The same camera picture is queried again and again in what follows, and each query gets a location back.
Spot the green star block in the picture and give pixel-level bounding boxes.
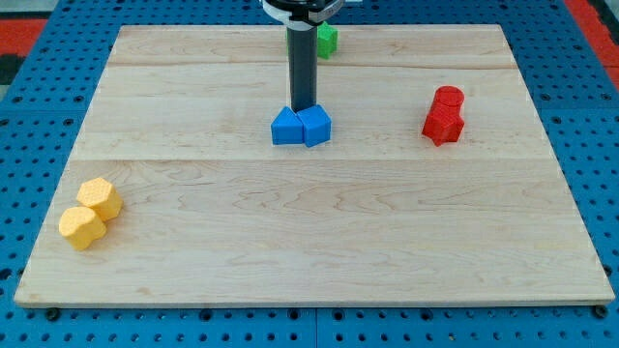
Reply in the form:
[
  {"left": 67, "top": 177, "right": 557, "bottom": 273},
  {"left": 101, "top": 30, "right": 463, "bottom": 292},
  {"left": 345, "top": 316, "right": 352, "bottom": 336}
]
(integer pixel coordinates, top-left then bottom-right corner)
[{"left": 317, "top": 22, "right": 339, "bottom": 59}]

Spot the wooden board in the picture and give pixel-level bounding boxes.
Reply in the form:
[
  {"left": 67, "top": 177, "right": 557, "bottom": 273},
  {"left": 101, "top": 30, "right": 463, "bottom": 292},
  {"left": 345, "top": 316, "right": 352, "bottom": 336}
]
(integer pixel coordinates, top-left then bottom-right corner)
[{"left": 15, "top": 24, "right": 615, "bottom": 308}]

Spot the yellow hexagon block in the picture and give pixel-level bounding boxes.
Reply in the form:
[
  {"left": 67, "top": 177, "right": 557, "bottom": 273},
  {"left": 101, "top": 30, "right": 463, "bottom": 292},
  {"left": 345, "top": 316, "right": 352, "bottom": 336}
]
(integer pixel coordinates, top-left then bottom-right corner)
[{"left": 76, "top": 177, "right": 124, "bottom": 221}]

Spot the blue triangle block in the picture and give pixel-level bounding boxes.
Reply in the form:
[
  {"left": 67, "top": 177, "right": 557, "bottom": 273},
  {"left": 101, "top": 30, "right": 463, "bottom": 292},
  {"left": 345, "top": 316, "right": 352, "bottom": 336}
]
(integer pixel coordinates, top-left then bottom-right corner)
[{"left": 271, "top": 106, "right": 304, "bottom": 145}]

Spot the yellow heart block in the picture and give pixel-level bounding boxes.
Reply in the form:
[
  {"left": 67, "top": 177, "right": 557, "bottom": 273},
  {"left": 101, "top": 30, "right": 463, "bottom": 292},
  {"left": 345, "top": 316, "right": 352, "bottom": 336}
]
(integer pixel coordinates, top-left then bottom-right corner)
[{"left": 58, "top": 207, "right": 107, "bottom": 250}]

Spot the red star block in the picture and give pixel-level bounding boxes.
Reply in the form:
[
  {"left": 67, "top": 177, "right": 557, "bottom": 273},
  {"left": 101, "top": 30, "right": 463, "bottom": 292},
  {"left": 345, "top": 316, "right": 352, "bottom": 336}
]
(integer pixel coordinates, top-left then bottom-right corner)
[{"left": 422, "top": 103, "right": 465, "bottom": 146}]

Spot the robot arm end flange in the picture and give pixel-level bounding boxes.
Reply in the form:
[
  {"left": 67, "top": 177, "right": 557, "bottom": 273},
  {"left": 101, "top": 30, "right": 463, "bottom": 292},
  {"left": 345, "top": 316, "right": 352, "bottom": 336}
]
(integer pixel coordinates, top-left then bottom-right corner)
[{"left": 260, "top": 0, "right": 345, "bottom": 26}]

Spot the red cylinder block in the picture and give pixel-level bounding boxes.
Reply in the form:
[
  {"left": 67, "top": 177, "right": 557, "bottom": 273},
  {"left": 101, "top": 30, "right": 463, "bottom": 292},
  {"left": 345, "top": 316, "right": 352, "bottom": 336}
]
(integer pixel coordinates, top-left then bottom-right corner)
[{"left": 432, "top": 85, "right": 465, "bottom": 107}]

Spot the blue cube block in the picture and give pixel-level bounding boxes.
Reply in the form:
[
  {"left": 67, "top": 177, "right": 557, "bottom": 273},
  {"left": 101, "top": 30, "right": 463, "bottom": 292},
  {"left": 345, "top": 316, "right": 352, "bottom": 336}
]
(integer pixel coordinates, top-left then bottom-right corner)
[{"left": 297, "top": 104, "right": 332, "bottom": 147}]

